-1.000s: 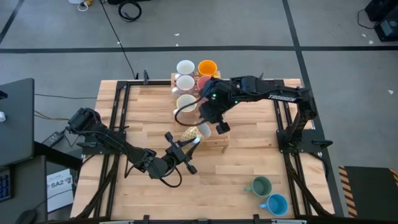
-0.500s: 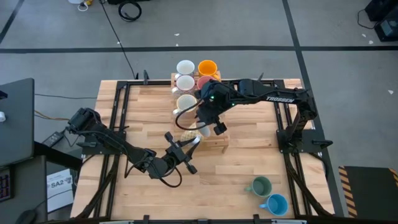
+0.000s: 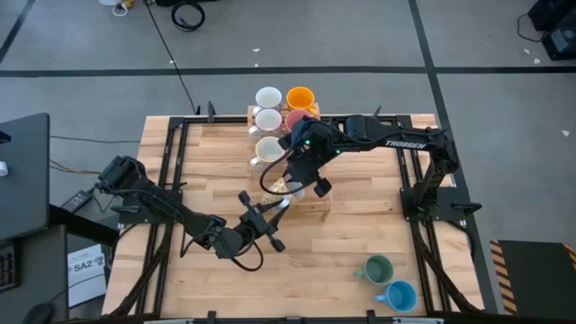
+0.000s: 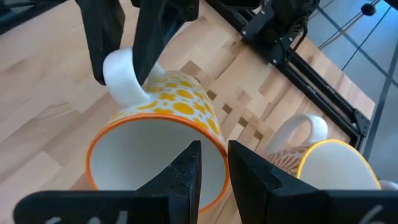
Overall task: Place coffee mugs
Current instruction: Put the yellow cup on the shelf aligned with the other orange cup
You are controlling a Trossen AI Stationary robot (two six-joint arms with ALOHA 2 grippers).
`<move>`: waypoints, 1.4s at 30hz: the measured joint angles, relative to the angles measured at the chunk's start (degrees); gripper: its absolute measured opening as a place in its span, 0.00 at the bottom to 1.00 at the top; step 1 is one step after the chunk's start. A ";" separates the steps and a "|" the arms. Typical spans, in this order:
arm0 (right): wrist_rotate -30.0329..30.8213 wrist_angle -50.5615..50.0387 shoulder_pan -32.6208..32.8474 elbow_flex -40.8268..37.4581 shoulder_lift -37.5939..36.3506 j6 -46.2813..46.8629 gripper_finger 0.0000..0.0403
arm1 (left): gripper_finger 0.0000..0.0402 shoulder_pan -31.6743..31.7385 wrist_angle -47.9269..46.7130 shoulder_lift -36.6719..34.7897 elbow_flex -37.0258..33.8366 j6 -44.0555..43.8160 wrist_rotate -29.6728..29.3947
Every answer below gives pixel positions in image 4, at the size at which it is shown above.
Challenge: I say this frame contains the white mug yellow dots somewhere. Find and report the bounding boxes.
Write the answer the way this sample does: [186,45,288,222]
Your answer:
[86,47,230,214]

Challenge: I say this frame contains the black round knob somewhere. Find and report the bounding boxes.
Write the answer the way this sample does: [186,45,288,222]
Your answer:
[361,2,376,17]

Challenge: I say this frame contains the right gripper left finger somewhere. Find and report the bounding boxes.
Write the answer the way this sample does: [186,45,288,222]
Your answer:
[14,140,202,224]

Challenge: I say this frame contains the white mug orange floral pattern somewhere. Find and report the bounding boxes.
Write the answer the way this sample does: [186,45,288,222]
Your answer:
[263,113,382,191]

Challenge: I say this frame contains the black aluminium table frame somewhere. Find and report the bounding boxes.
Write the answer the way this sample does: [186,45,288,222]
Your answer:
[0,0,373,151]

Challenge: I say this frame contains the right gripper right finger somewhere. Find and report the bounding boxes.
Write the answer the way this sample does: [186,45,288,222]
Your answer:
[228,139,398,224]

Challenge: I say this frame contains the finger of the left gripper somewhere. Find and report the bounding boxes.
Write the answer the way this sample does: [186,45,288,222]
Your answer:
[132,0,200,86]
[74,0,127,86]

